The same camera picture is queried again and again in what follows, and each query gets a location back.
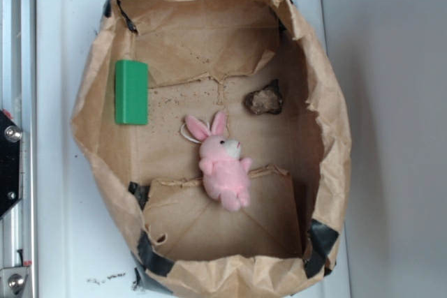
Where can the brown grey rock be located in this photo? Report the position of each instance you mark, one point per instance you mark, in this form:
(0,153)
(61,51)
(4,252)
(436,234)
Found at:
(267,100)

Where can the brown paper bag bin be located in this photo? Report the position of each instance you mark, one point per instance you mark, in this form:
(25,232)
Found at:
(204,56)

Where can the pink plush bunny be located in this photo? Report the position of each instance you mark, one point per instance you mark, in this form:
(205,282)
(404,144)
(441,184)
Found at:
(225,173)

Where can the green rectangular block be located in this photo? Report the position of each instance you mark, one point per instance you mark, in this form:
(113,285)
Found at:
(131,96)

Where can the black metal bracket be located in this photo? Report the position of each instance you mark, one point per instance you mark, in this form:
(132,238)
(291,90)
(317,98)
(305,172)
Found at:
(10,164)

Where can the aluminium frame rail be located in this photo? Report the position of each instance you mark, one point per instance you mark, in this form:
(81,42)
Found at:
(18,92)

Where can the silver corner bracket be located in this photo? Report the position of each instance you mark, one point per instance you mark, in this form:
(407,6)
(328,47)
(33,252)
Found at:
(14,282)

